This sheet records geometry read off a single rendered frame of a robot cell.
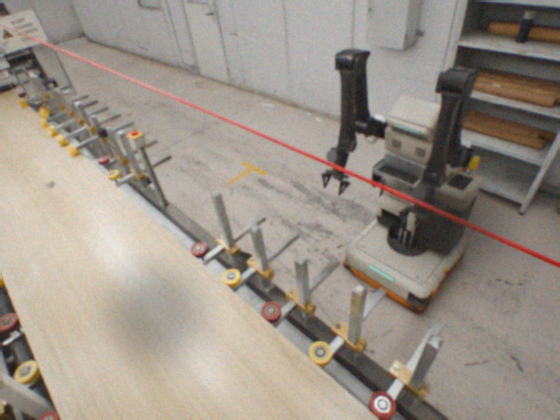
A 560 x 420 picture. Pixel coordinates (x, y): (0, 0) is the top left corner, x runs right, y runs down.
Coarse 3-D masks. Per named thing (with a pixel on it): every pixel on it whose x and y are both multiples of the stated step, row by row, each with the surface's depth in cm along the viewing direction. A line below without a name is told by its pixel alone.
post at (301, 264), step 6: (300, 258) 120; (300, 264) 120; (306, 264) 122; (300, 270) 122; (306, 270) 124; (300, 276) 125; (306, 276) 126; (300, 282) 128; (306, 282) 129; (300, 288) 131; (306, 288) 131; (300, 294) 134; (306, 294) 133; (300, 300) 137; (306, 300) 136; (300, 312) 145; (306, 318) 144
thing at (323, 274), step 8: (328, 264) 154; (336, 264) 154; (320, 272) 151; (328, 272) 151; (312, 280) 148; (320, 280) 148; (312, 288) 146; (288, 304) 140; (296, 304) 140; (288, 312) 139; (280, 320) 136
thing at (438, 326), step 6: (438, 324) 125; (432, 330) 123; (438, 330) 123; (426, 336) 122; (420, 348) 119; (414, 354) 117; (420, 354) 117; (414, 360) 116; (408, 366) 114; (414, 366) 114; (396, 378) 112; (396, 384) 111; (402, 384) 110; (390, 390) 109; (396, 390) 109; (396, 396) 108
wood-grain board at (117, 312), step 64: (0, 128) 293; (0, 192) 213; (64, 192) 206; (0, 256) 168; (64, 256) 164; (128, 256) 159; (192, 256) 155; (64, 320) 136; (128, 320) 133; (192, 320) 130; (256, 320) 128; (64, 384) 116; (128, 384) 114; (192, 384) 112; (256, 384) 110; (320, 384) 108
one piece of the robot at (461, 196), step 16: (448, 176) 194; (464, 176) 193; (480, 176) 192; (448, 192) 187; (464, 192) 183; (448, 208) 193; (464, 208) 187; (384, 224) 238; (448, 224) 198; (400, 240) 229; (416, 240) 223; (432, 240) 214; (448, 240) 205
